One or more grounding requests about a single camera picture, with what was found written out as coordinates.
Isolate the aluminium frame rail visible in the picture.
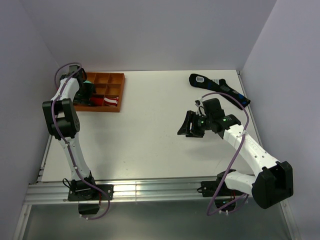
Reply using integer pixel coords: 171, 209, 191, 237
23, 174, 287, 206

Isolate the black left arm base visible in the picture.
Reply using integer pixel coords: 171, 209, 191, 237
67, 180, 114, 202

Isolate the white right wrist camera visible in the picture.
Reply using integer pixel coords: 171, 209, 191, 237
195, 98, 203, 107

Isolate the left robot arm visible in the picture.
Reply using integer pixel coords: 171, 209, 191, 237
42, 62, 98, 200

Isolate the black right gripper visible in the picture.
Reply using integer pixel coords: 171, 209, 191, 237
177, 110, 213, 138

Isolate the red Santa sock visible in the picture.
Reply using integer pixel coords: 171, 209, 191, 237
90, 97, 104, 107

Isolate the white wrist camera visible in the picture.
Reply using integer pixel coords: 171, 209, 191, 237
195, 98, 203, 107
69, 64, 81, 74

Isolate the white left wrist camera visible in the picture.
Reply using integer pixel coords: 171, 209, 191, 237
69, 64, 81, 74

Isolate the red white striped rolled sock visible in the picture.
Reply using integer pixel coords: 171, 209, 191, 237
103, 97, 119, 107

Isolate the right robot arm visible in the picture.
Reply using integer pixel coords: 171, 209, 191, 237
177, 98, 294, 213

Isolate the wooden compartment tray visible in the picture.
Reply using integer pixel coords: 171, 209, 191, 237
74, 72, 125, 113

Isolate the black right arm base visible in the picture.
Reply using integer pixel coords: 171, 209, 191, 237
196, 180, 243, 197

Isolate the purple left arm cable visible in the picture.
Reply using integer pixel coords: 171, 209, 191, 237
54, 61, 111, 221

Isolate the black and blue sock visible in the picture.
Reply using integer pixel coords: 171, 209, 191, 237
188, 73, 251, 110

